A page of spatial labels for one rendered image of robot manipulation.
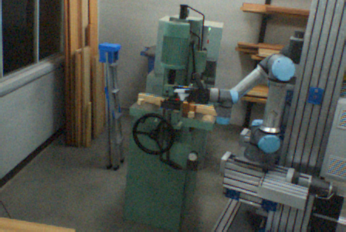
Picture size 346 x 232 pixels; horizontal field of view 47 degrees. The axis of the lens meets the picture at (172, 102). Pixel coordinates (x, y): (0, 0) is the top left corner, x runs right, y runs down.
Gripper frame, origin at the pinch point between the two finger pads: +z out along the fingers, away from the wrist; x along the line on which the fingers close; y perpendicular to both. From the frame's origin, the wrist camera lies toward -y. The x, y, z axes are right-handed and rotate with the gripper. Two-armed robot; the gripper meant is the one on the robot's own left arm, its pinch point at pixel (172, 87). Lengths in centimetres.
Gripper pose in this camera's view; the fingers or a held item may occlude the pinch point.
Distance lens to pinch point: 214.4
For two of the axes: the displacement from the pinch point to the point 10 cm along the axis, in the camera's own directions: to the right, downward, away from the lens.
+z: -9.9, -0.8, -0.8
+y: -1.0, 9.8, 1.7
